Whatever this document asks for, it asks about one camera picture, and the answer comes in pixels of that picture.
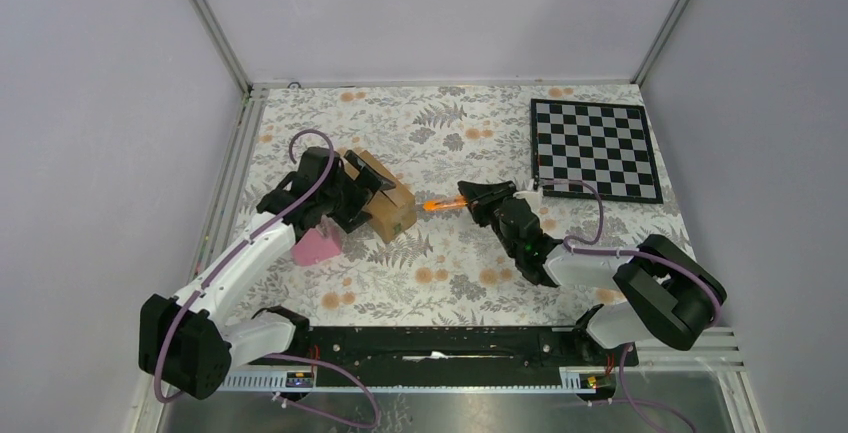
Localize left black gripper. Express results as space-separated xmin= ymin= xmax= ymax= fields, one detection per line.
xmin=319 ymin=151 xmax=394 ymax=232

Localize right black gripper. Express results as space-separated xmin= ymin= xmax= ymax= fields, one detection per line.
xmin=458 ymin=180 xmax=520 ymax=260

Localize brown cardboard express box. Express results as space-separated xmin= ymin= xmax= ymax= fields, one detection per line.
xmin=339 ymin=148 xmax=417 ymax=244

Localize orange black utility knife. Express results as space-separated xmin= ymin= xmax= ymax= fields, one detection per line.
xmin=422 ymin=195 xmax=467 ymax=212

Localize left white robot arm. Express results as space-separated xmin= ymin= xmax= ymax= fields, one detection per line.
xmin=138 ymin=147 xmax=396 ymax=399

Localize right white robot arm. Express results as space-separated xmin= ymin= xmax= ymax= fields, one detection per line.
xmin=457 ymin=181 xmax=727 ymax=365

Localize floral patterned table mat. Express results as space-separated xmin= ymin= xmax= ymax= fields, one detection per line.
xmin=229 ymin=85 xmax=643 ymax=326

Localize pink plastic bag package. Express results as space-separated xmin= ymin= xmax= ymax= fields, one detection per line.
xmin=291 ymin=218 xmax=342 ymax=267

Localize black white chessboard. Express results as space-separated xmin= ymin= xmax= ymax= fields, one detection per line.
xmin=529 ymin=99 xmax=664 ymax=204

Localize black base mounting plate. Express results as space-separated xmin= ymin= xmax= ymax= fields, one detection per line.
xmin=282 ymin=326 xmax=639 ymax=378

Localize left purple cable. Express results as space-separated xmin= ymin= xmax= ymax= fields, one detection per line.
xmin=153 ymin=129 xmax=384 ymax=429

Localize purple cable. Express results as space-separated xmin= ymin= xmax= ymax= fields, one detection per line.
xmin=533 ymin=178 xmax=725 ymax=433
xmin=153 ymin=129 xmax=384 ymax=429

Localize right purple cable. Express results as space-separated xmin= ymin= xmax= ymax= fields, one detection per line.
xmin=533 ymin=178 xmax=725 ymax=433

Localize grey slotted cable duct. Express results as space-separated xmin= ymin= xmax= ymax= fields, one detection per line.
xmin=218 ymin=366 xmax=596 ymax=394

